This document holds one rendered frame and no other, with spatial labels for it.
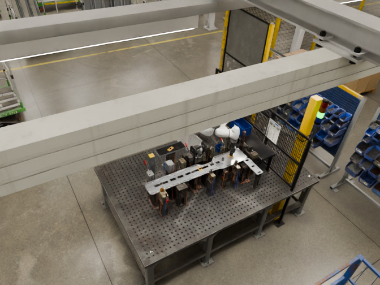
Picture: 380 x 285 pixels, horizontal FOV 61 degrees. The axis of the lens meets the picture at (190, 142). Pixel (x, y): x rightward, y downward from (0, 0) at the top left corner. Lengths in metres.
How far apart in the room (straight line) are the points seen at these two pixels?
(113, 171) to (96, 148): 3.68
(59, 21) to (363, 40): 1.06
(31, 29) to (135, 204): 2.93
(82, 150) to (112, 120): 0.09
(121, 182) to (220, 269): 1.66
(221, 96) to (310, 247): 4.16
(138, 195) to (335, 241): 2.76
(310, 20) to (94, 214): 4.14
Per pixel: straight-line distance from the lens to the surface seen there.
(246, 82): 0.86
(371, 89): 8.67
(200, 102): 0.79
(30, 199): 5.32
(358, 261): 3.84
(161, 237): 3.72
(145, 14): 1.49
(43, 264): 4.61
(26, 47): 1.41
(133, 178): 4.30
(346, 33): 1.20
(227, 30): 6.58
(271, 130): 4.29
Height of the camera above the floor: 3.80
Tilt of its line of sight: 40 degrees down
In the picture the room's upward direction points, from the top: 4 degrees clockwise
